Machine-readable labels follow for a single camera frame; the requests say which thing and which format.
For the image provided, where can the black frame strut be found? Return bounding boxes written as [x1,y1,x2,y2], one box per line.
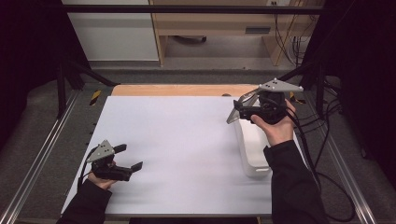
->
[278,60,329,119]
[56,60,121,119]

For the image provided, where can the black horizontal frame bar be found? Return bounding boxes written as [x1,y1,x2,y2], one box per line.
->
[61,4,325,15]

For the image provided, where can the yellow handled tool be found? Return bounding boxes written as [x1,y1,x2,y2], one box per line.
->
[89,89,103,107]

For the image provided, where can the white cabinet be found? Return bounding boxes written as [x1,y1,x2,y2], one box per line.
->
[61,0,160,62]

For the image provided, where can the aluminium frame rail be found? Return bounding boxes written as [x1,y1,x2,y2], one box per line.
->
[0,89,81,224]
[303,91,380,224]

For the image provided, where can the person's left hand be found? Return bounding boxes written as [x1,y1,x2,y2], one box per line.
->
[87,161,119,191]

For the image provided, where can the wooden desk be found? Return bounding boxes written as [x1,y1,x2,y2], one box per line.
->
[148,0,316,67]

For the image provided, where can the bundle of hanging cables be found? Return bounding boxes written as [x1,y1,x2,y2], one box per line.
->
[269,0,313,67]

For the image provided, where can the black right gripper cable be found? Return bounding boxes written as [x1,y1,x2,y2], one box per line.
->
[285,102,358,224]

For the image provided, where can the black curtain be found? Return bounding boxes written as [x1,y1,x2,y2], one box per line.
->
[0,0,92,147]
[300,0,396,181]

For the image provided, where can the white plastic storage bin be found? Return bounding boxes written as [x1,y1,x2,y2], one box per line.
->
[233,119,273,179]

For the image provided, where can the person's right hand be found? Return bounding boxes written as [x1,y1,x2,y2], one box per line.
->
[249,99,297,147]

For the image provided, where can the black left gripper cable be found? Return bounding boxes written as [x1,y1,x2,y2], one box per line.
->
[77,147,98,189]

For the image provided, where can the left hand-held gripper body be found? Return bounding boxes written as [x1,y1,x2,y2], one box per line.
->
[86,139,134,183]

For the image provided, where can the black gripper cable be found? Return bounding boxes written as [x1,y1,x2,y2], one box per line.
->
[285,102,358,224]
[77,147,98,189]

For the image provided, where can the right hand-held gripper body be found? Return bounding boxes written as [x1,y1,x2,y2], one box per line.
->
[246,77,304,126]

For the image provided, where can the yellow black tape strip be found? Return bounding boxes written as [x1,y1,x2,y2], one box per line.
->
[289,91,308,105]

